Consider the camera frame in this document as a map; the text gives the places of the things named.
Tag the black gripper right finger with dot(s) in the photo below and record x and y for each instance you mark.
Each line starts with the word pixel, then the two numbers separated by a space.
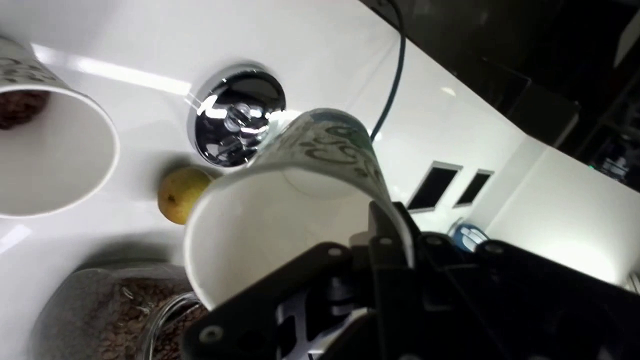
pixel 532 307

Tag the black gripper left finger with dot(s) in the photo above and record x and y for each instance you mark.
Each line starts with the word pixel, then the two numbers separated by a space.
pixel 287 301

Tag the printed white paper cup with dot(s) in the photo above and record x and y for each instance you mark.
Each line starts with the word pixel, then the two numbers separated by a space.
pixel 266 227

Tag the brown coffee beans pile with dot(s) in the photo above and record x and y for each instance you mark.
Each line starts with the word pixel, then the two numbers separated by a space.
pixel 21 111

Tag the shiny metal cup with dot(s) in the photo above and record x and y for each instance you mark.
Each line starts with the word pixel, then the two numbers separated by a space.
pixel 233 121

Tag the green yellow pear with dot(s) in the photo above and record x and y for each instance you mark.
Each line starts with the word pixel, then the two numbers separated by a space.
pixel 178 197

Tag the glass jar of coffee beans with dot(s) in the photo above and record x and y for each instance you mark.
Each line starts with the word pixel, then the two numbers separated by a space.
pixel 113 313

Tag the large white plate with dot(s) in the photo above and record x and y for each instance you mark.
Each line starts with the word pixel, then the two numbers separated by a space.
pixel 60 160

